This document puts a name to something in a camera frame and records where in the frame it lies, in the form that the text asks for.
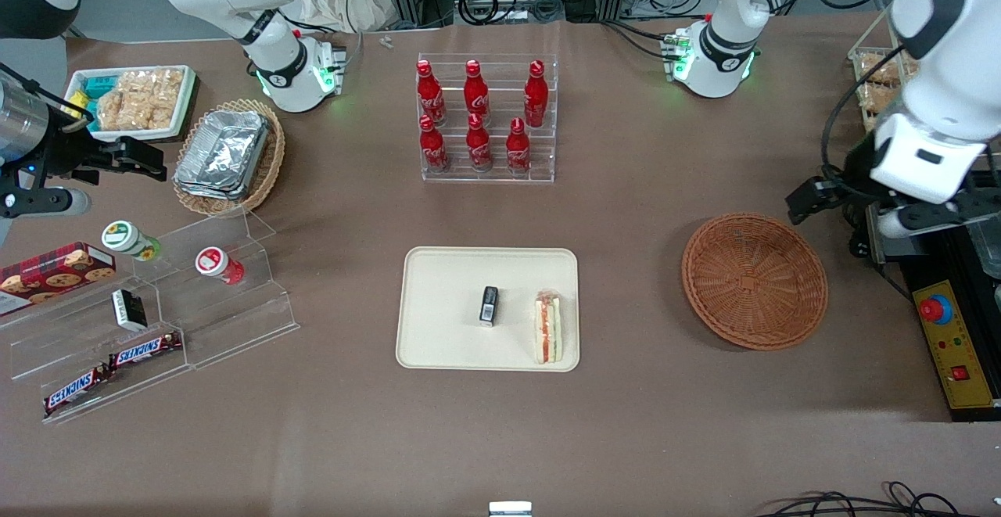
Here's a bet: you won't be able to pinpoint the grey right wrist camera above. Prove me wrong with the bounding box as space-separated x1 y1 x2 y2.
0 187 91 218

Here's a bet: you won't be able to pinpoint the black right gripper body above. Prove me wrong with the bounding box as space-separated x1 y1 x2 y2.
45 129 127 186

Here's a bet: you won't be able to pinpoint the green-lid sunflower cup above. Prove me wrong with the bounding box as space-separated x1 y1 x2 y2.
102 220 163 262

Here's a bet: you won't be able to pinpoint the bagged rice crackers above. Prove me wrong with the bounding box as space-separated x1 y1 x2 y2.
95 68 185 132

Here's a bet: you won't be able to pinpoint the brown round wicker basket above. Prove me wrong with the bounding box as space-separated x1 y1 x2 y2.
681 213 829 351

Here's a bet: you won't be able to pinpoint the Snickers bar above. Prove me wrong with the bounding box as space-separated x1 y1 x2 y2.
107 330 185 371
42 364 113 418

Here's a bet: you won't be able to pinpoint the coiled black cable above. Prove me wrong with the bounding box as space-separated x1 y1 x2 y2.
457 0 503 27

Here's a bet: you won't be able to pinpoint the red cola bottle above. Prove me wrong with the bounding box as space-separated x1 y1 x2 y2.
466 113 493 173
463 59 491 127
418 115 451 174
505 117 533 176
523 59 550 129
416 59 447 127

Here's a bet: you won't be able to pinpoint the clear acrylic bottle rack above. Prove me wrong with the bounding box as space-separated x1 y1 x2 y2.
417 53 559 184

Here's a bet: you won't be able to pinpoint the yellow emergency stop box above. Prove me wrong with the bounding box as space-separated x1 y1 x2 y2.
912 280 999 411

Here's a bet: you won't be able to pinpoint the white rectangular snack tray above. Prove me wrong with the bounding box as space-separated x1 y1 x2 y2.
63 65 199 143

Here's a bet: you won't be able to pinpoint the light oval wicker basket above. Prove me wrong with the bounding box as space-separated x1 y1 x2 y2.
172 99 286 217

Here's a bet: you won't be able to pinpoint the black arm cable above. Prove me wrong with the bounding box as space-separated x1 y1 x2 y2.
809 0 933 191

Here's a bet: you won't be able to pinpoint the stacked aluminium foil trays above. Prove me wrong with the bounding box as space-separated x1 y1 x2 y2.
173 110 271 202

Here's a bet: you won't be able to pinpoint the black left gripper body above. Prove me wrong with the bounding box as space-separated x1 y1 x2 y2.
817 138 892 208

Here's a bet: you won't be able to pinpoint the black floor cables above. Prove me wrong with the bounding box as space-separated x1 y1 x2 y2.
753 481 1001 517

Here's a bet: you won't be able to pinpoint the beige plastic tray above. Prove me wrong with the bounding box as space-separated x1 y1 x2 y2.
395 246 581 373

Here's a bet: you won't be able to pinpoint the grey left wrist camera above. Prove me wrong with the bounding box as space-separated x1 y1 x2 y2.
876 195 1001 239

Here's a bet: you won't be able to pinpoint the white wire basket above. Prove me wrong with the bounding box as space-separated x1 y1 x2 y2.
849 9 925 139

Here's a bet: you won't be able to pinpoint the triangular sandwich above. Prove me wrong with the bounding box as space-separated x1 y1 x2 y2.
533 289 563 366

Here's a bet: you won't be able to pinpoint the red cookie box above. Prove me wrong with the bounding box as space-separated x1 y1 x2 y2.
0 242 118 317

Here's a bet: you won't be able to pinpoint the black base cable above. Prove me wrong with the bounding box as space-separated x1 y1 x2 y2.
601 20 675 61

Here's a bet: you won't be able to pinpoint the red-lid cup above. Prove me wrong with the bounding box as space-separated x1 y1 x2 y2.
195 246 246 286

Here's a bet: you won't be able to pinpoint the clear acrylic stepped shelf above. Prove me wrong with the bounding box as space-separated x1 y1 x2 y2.
0 210 301 425

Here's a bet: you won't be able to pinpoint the black and white small box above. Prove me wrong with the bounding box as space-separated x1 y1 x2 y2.
111 289 149 333

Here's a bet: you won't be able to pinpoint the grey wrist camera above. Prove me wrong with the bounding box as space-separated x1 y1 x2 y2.
0 187 91 218
876 195 1001 239

